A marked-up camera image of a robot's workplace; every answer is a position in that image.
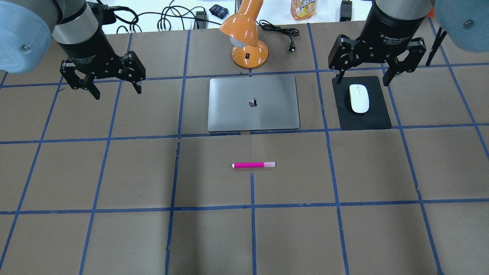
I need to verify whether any black mousepad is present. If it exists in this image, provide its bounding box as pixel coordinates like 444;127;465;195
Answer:
332;76;392;130

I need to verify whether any black power adapter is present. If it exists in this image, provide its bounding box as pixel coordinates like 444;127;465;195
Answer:
339;0;353;21

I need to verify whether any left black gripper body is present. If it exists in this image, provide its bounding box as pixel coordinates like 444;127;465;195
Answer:
60;36;146;83

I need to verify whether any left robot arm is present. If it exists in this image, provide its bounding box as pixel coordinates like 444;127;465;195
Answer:
0;0;146;100

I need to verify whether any white computer mouse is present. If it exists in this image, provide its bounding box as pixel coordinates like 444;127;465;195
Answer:
349;84;370;114

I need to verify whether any silver laptop notebook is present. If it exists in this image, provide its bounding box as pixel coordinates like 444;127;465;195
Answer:
207;74;301;132

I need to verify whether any orange desk lamp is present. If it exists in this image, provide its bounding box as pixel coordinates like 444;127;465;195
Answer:
219;0;269;69

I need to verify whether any pink highlighter pen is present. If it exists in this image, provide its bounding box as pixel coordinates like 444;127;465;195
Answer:
231;162;276;169

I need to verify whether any lamp power cable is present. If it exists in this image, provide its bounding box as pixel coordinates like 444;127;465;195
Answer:
259;20;300;54

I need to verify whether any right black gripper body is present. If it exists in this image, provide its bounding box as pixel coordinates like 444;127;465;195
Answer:
328;11;427;73

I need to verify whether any dark blue small pouch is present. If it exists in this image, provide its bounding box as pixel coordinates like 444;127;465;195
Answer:
209;5;229;19

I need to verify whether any yellow drink bottle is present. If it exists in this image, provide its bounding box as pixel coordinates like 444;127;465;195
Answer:
290;0;317;21

